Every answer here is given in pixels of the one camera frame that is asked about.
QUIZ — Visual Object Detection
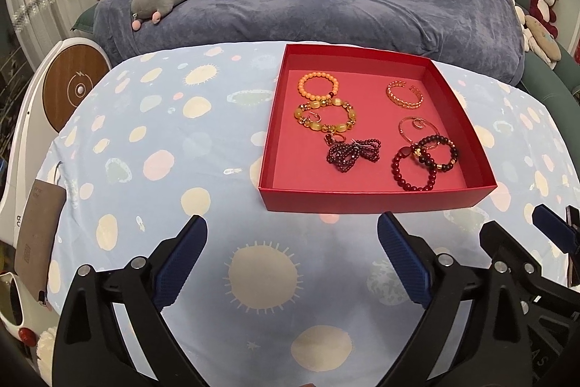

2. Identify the gold bangle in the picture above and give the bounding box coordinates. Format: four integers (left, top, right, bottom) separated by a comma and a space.
398, 115, 442, 147

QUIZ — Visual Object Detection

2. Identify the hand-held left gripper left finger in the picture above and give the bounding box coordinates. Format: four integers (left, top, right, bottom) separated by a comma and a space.
52, 215, 209, 387

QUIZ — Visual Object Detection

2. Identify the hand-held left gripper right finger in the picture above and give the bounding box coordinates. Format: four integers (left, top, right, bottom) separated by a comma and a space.
377, 211, 535, 387

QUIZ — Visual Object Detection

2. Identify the white fluffy cushion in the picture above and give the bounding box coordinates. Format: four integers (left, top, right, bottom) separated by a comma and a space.
35, 326, 57, 379

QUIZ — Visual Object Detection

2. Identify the white round wooden-top side table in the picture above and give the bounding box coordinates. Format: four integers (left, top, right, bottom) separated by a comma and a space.
0, 37, 113, 247

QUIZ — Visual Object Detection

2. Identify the light blue spotted bed sheet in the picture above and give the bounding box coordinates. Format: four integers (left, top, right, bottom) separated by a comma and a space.
34, 40, 580, 387

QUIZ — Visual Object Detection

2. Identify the yellow bead bracelet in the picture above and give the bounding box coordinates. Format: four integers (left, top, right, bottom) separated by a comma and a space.
292, 97, 359, 134

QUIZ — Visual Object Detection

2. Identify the brown cardboard tag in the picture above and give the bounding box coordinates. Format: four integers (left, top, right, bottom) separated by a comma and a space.
13, 179, 66, 297

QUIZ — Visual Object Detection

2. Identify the garnet bead bow bracelet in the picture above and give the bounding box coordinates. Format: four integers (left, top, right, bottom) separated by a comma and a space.
327, 137, 382, 174

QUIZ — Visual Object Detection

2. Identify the dark brown bead bracelet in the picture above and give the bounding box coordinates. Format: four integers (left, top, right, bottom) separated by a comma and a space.
410, 134, 460, 172

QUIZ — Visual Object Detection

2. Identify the white device with red button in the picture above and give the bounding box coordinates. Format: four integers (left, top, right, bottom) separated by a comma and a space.
0, 271, 37, 345

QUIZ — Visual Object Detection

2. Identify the red monkey plush toy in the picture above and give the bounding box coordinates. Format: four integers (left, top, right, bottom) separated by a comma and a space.
526, 0, 560, 38

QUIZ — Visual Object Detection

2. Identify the beige plush toy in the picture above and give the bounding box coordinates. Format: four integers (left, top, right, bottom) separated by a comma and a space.
514, 4, 563, 70

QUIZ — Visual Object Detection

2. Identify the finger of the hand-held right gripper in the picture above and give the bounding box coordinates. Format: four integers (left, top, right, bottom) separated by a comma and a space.
479, 221, 547, 281
532, 206, 580, 254

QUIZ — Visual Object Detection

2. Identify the dark red bead bracelet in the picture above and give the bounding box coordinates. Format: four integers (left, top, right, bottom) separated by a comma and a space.
392, 144, 438, 192

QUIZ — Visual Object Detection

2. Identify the orange bead bracelet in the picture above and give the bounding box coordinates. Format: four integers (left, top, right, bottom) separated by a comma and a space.
297, 72, 340, 101

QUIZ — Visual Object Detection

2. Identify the red cardboard box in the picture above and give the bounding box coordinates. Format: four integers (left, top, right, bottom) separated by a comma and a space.
258, 43, 498, 215

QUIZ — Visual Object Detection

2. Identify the gold chain cuff bracelet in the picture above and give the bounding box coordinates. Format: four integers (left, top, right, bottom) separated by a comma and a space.
386, 81, 424, 109

